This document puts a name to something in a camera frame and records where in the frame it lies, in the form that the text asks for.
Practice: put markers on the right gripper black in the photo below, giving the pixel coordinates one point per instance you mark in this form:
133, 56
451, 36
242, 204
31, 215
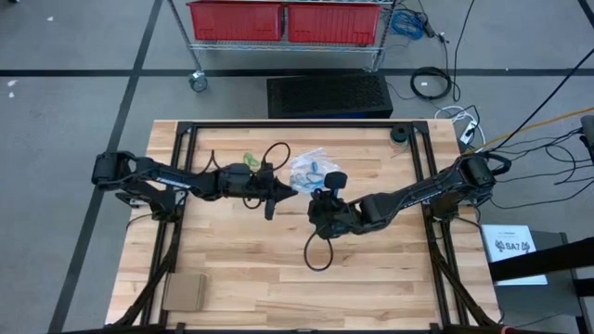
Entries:
334, 215

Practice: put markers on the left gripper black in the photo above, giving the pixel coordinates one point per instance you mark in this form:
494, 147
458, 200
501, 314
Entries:
241, 181

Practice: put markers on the clear zip bag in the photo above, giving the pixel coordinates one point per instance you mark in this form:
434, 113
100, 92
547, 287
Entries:
297, 176
325, 162

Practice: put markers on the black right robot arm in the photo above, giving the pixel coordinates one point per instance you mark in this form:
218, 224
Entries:
417, 190

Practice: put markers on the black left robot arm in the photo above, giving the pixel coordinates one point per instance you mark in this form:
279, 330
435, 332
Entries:
171, 176

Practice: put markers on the black perforated case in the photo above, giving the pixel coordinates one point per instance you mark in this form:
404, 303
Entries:
329, 95

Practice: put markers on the brown cardboard box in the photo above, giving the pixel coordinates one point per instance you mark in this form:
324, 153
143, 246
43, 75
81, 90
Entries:
184, 292

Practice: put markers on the white power strip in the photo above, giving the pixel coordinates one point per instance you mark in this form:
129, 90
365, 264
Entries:
469, 131

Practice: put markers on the red plastic storage bin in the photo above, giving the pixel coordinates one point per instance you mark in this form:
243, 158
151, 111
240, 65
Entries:
234, 21
331, 23

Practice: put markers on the white SA7 booklet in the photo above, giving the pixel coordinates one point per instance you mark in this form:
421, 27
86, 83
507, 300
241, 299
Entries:
510, 260

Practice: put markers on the black bar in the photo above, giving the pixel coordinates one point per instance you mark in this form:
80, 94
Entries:
547, 260

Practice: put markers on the grey side table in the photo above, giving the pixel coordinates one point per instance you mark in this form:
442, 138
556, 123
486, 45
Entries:
533, 306

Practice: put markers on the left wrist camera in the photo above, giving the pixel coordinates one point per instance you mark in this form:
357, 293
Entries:
270, 211

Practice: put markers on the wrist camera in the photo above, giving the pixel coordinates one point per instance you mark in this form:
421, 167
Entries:
270, 211
336, 180

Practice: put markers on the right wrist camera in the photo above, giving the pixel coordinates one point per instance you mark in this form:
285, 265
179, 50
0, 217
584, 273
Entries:
336, 180

